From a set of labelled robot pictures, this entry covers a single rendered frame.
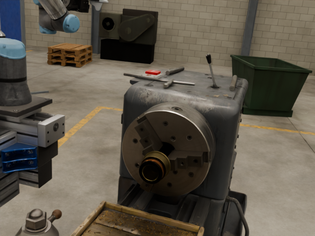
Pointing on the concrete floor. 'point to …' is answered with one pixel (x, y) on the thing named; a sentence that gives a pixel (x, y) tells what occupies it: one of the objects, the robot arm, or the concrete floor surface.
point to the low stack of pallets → (70, 54)
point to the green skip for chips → (269, 84)
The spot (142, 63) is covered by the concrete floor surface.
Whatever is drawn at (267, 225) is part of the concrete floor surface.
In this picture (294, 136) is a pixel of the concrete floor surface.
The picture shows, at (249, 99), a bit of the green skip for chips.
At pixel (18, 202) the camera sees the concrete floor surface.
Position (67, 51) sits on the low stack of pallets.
